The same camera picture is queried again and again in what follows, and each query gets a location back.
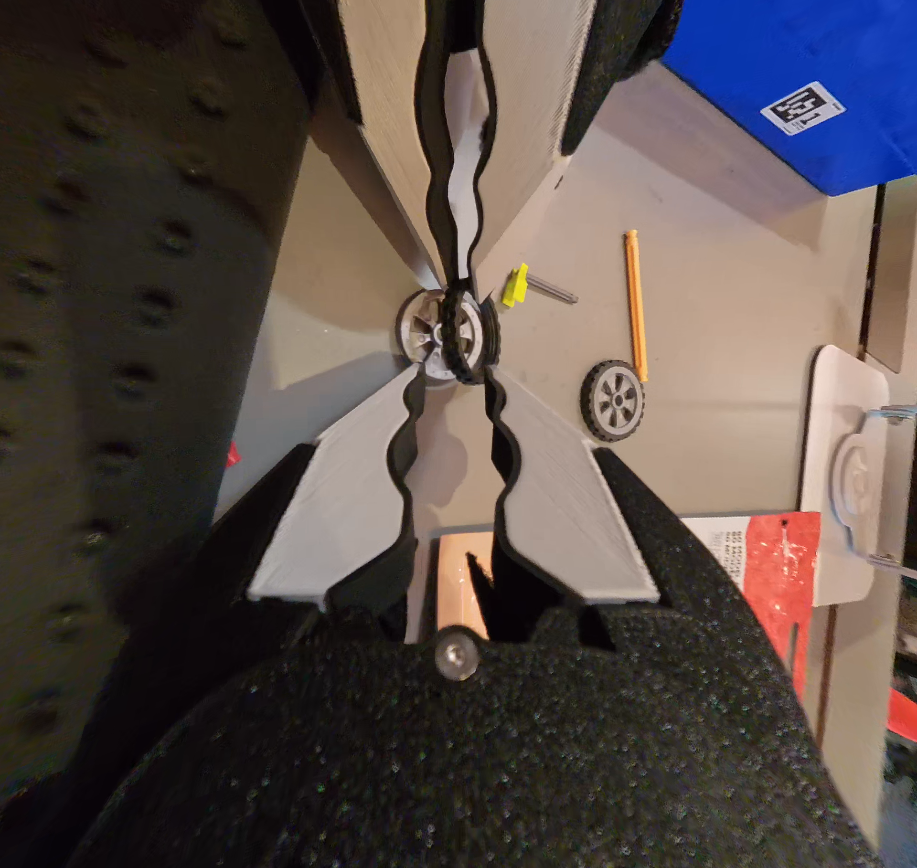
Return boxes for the blue plastic bin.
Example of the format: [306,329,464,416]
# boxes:
[659,0,917,198]

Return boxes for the black perforated pad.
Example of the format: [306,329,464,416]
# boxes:
[0,0,320,812]

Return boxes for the grey toy wheel black tire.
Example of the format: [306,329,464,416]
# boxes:
[396,289,501,387]
[579,358,646,444]

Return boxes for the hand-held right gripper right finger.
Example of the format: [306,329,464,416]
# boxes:
[483,367,660,643]

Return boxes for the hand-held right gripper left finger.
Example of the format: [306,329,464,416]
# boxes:
[247,367,425,640]

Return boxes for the black rubber tire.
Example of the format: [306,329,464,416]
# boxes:
[438,275,484,385]

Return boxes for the K'nex building set booklet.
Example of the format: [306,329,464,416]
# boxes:
[677,511,823,704]

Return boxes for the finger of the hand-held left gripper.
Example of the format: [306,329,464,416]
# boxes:
[462,0,608,282]
[328,0,464,289]

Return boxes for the grey rod with yellow connector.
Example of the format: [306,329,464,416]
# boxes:
[501,263,579,308]

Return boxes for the long orange rod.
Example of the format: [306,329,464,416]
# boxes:
[622,229,650,383]

